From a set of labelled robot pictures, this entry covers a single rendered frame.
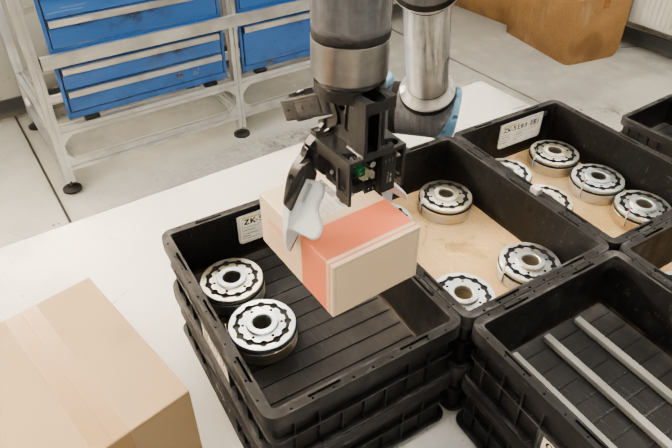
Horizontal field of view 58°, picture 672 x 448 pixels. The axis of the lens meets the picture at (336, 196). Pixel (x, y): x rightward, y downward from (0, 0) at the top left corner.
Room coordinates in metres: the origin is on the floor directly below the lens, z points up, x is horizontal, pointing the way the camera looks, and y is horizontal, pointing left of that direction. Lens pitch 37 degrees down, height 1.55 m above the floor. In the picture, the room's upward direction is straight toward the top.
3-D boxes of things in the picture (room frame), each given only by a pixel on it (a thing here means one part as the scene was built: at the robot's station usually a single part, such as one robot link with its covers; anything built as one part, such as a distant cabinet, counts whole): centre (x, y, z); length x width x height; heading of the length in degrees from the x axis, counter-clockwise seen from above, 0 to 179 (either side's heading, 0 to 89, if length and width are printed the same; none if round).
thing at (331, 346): (0.65, 0.05, 0.87); 0.40 x 0.30 x 0.11; 31
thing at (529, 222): (0.80, -0.20, 0.87); 0.40 x 0.30 x 0.11; 31
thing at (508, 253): (0.75, -0.33, 0.86); 0.10 x 0.10 x 0.01
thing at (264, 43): (2.84, 0.14, 0.60); 0.72 x 0.03 x 0.56; 124
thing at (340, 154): (0.53, -0.02, 1.24); 0.09 x 0.08 x 0.12; 34
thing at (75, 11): (2.39, 0.80, 0.60); 0.72 x 0.03 x 0.56; 124
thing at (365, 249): (0.56, 0.00, 1.08); 0.16 x 0.12 x 0.07; 34
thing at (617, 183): (1.00, -0.53, 0.86); 0.10 x 0.10 x 0.01
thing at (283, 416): (0.65, 0.05, 0.92); 0.40 x 0.30 x 0.02; 31
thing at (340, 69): (0.54, -0.02, 1.32); 0.08 x 0.08 x 0.05
